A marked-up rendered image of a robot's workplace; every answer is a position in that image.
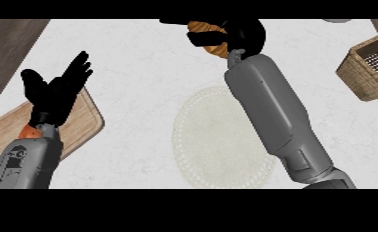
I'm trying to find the wooden cutting board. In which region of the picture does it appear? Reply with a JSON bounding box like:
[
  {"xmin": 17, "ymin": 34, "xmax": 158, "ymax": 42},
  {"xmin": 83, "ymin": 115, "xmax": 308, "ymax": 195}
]
[{"xmin": 0, "ymin": 86, "xmax": 107, "ymax": 161}]

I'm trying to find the dark wooden panel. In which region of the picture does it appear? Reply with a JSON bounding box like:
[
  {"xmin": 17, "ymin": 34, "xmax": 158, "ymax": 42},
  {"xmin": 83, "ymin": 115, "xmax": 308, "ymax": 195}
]
[{"xmin": 0, "ymin": 19, "xmax": 52, "ymax": 94}]

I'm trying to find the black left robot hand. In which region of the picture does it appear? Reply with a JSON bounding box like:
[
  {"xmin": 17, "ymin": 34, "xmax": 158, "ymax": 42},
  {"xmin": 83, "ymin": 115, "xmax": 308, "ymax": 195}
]
[{"xmin": 20, "ymin": 50, "xmax": 95, "ymax": 129}]

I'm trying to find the round cream placemat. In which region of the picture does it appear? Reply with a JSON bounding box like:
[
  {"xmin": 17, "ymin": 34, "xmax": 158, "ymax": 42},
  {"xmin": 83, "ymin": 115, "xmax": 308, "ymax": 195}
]
[{"xmin": 172, "ymin": 86, "xmax": 279, "ymax": 189}]

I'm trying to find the wicker basket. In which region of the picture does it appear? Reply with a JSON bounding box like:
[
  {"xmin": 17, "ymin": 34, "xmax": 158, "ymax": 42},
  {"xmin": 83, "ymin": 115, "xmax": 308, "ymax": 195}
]
[{"xmin": 336, "ymin": 34, "xmax": 378, "ymax": 103}]

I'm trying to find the brown croissant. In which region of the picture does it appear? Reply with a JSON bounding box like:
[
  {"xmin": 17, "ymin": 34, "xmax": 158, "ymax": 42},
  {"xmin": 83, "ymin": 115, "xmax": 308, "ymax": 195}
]
[{"xmin": 186, "ymin": 20, "xmax": 231, "ymax": 60}]

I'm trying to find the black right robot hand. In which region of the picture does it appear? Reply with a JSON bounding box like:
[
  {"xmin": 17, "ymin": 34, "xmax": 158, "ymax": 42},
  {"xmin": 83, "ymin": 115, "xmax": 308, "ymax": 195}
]
[{"xmin": 158, "ymin": 18, "xmax": 268, "ymax": 60}]

